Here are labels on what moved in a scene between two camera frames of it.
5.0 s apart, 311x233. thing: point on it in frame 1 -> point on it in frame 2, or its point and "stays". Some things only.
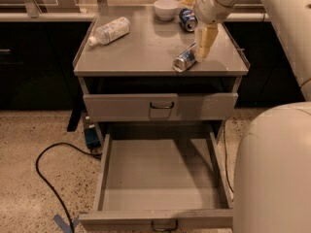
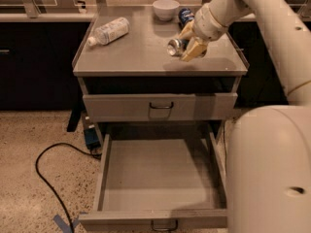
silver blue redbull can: [186, 59] -> [176, 47]
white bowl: [166, 9] stays
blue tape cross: [65, 227] stays
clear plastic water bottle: [111, 32] stays
